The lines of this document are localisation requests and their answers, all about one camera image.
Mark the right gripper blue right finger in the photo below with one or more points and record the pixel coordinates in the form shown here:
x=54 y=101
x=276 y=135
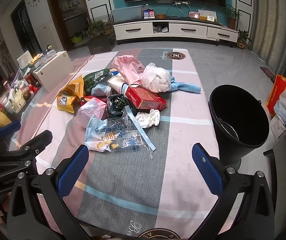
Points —
x=210 y=169

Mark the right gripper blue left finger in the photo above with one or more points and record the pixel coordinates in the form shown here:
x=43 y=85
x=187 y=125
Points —
x=70 y=169

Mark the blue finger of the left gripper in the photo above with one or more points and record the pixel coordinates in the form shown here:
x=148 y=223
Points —
x=9 y=129
x=39 y=142

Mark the yellow chip bag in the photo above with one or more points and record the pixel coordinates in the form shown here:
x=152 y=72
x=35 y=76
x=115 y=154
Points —
x=70 y=95

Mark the red foil snack wrapper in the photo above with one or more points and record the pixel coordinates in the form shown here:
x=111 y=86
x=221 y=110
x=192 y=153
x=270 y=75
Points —
x=85 y=99

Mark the pink knotted plastic bag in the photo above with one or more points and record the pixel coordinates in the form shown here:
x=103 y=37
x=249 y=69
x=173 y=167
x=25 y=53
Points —
x=95 y=108

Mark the clear printed plastic wrapper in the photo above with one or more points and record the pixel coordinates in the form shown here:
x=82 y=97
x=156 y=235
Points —
x=116 y=134

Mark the green snack bag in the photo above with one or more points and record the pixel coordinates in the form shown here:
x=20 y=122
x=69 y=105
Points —
x=92 y=79

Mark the light blue face mask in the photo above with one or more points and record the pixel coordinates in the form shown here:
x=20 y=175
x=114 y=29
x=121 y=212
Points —
x=102 y=89

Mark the white tissue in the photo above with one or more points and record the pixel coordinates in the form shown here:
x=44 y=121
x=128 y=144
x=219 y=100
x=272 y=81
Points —
x=147 y=120

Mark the dark teal foil bag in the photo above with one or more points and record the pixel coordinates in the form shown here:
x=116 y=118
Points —
x=116 y=104

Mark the blue cleaning cloth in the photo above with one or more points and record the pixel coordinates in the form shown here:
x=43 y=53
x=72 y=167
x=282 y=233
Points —
x=187 y=87

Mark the red cigarette carton box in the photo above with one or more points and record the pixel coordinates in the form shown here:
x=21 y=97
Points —
x=142 y=98

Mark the white paper cup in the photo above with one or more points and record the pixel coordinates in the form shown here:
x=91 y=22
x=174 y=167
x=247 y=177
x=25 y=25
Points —
x=118 y=84

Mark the pink printed plastic bag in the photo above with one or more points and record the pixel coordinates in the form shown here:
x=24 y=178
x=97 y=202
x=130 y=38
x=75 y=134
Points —
x=129 y=67

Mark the blue white medicine box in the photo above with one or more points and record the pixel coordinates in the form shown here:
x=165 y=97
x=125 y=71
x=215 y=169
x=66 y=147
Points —
x=114 y=73

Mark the black trash bucket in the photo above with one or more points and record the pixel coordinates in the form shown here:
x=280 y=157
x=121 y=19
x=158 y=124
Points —
x=240 y=122

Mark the red orange paper bag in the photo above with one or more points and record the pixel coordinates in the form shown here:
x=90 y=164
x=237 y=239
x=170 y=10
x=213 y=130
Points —
x=278 y=87

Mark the potted plant by doorway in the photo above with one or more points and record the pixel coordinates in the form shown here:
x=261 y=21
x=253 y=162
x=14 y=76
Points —
x=101 y=37

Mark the potted plant on floor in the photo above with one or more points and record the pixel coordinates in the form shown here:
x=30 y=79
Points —
x=243 y=37

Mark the white tv cabinet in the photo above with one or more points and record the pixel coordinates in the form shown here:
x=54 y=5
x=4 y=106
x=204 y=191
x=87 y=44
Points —
x=202 y=30

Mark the grey curtain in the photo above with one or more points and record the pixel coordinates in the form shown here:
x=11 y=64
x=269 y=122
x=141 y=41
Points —
x=269 y=33

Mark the white framed card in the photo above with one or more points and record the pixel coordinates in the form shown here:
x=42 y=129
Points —
x=207 y=15

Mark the potted plant on cabinet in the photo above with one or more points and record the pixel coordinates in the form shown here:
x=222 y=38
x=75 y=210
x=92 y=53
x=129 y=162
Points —
x=233 y=15

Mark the blue red box pair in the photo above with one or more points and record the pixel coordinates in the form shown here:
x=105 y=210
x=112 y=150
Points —
x=148 y=14

